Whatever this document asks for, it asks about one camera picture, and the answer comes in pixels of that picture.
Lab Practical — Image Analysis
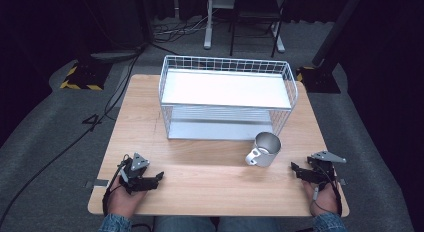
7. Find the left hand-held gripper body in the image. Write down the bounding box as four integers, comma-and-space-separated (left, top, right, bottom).
117, 152, 160, 195

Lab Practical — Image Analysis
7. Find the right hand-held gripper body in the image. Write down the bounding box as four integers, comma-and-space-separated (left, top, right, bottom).
306, 150, 347, 186

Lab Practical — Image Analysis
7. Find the person's left hand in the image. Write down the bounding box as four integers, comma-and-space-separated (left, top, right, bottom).
106, 176, 148, 220

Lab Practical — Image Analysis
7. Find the person's right hand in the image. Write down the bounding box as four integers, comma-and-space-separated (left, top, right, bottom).
301, 180, 342, 218

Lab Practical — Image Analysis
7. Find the silver metal cup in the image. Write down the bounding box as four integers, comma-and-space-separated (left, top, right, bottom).
245, 131, 283, 168

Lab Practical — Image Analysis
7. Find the black hazard-striped stand base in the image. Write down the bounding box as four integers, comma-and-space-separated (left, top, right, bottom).
295, 65, 342, 94
59, 59, 113, 92

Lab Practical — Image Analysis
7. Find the grey flat stand base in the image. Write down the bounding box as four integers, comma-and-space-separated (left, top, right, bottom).
89, 49, 142, 62

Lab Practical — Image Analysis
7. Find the black slanted pole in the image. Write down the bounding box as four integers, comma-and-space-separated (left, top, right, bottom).
311, 0, 367, 69

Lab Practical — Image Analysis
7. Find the black chair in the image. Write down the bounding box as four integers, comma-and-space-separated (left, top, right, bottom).
228, 0, 289, 59

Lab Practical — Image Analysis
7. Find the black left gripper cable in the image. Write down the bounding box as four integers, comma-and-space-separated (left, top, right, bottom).
101, 154, 132, 217

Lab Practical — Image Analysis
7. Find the long black floor cable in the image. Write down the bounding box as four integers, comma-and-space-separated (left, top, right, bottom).
0, 50, 143, 223

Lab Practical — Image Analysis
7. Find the white wire shelf rack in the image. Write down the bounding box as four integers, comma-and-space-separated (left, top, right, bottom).
157, 54, 300, 142

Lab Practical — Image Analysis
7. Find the bundle of floor cables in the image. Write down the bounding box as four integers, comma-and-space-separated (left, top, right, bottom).
152, 10, 214, 43

